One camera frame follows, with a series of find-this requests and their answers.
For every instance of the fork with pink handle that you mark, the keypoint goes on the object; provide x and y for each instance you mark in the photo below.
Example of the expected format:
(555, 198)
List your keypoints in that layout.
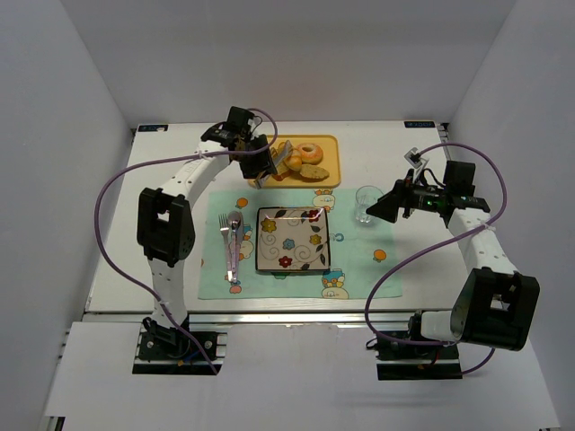
(224, 230)

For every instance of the aluminium table rail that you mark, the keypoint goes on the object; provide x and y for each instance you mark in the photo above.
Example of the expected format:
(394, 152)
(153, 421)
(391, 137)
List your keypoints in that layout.
(229, 318)

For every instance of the yellow tray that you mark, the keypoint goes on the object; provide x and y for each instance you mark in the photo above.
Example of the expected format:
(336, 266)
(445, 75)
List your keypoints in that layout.
(330, 163)

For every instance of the right bread slice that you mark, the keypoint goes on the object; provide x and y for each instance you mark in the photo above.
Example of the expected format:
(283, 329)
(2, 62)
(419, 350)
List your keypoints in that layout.
(313, 172)

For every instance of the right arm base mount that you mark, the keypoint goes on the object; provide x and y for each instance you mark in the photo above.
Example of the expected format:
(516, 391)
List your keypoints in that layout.
(404, 362)

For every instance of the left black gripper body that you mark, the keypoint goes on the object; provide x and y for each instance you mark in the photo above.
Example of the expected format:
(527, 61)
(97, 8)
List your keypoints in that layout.
(259, 162)

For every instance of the spoon with pink handle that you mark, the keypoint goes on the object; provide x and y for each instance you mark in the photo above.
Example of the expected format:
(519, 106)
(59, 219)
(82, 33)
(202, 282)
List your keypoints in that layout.
(231, 246)

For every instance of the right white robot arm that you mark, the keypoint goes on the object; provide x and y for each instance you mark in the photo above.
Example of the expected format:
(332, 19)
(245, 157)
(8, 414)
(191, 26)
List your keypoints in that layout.
(497, 303)

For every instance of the croissant bread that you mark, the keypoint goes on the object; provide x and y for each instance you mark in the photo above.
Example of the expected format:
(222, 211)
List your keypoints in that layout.
(294, 161)

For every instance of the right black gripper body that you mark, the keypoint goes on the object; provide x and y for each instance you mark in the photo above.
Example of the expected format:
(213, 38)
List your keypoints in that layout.
(401, 200)

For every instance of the square floral plate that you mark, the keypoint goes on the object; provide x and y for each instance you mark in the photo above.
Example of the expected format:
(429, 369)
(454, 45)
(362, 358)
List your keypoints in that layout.
(292, 240)

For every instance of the left bread slice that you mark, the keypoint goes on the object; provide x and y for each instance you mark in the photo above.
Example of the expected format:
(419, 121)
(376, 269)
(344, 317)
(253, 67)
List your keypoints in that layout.
(282, 173)

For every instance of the clear drinking glass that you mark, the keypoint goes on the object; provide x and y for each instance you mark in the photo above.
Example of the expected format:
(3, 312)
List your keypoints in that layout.
(366, 197)

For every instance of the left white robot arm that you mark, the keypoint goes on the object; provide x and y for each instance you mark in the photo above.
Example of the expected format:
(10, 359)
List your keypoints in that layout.
(165, 228)

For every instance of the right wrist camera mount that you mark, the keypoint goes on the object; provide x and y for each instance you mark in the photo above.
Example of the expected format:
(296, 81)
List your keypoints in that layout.
(417, 162)

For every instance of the metal tongs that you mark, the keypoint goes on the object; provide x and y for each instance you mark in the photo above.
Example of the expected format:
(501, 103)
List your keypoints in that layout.
(279, 154)

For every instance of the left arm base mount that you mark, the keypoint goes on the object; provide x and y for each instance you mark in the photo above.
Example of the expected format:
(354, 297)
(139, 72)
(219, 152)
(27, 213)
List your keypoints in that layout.
(166, 351)

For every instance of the bread slice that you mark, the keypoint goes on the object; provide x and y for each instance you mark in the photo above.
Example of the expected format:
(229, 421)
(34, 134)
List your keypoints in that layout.
(282, 173)
(313, 172)

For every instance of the green cartoon placemat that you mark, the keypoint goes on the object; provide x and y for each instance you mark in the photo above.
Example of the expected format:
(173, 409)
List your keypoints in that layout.
(360, 254)

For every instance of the orange glazed donut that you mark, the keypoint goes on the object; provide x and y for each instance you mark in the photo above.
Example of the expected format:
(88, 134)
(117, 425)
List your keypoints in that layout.
(310, 153)

